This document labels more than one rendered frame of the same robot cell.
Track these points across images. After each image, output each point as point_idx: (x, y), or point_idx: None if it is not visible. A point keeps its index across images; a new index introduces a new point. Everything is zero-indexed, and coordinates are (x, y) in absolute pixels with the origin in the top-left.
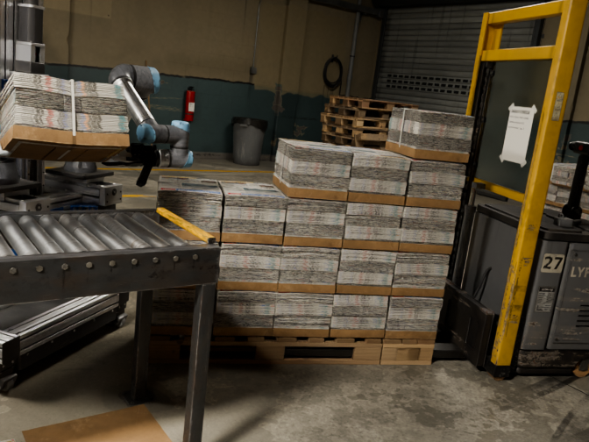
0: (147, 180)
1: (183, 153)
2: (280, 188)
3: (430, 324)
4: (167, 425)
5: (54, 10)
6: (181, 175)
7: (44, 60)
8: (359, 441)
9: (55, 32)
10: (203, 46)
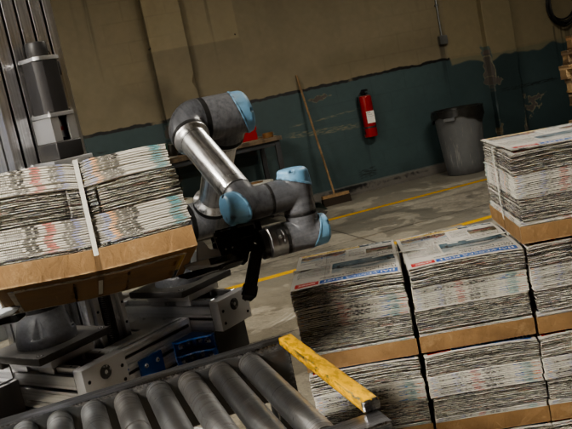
0: (332, 235)
1: (309, 223)
2: (506, 228)
3: None
4: None
5: (169, 50)
6: (378, 215)
7: (77, 132)
8: None
9: (177, 77)
10: (366, 31)
